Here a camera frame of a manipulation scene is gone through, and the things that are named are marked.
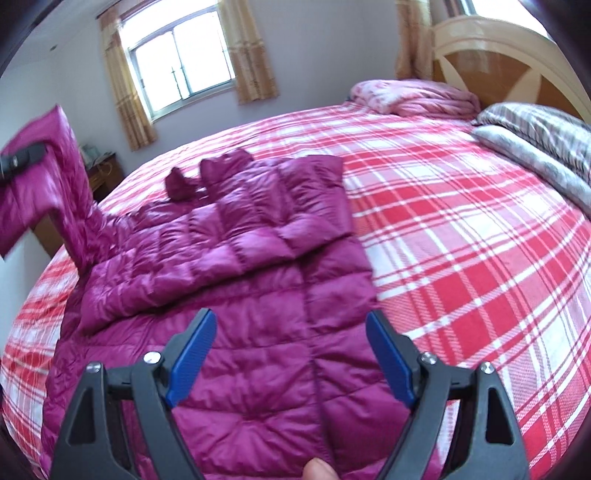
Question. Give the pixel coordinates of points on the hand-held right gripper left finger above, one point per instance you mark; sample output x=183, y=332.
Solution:
x=191, y=360

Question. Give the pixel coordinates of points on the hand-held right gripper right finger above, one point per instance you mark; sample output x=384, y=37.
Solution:
x=388, y=355

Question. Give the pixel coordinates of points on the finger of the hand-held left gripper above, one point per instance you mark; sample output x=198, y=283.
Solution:
x=23, y=159

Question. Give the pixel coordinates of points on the purple down jacket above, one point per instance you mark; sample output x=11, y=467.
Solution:
x=258, y=286

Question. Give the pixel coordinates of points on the person's right hand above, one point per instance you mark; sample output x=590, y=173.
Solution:
x=318, y=470

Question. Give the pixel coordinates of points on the white item on desk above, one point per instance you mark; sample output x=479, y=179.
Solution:
x=90, y=153

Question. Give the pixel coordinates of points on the wooden desk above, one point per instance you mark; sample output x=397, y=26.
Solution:
x=105, y=175

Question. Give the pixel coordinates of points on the red plaid bed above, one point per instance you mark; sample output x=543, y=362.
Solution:
x=461, y=277

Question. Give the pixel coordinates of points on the yellow patterned curtain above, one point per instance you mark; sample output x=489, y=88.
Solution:
x=413, y=39
x=247, y=50
x=124, y=83

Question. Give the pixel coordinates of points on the large window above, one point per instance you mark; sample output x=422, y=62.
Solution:
x=178, y=55

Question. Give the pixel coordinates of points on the grey striped pillow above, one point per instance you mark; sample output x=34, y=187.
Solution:
x=540, y=124
x=531, y=159

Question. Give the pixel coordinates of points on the pink folded quilt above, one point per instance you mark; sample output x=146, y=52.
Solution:
x=415, y=97

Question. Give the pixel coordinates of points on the wooden headboard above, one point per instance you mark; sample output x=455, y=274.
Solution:
x=498, y=60

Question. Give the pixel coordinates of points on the window behind headboard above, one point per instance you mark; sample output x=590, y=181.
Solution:
x=498, y=9

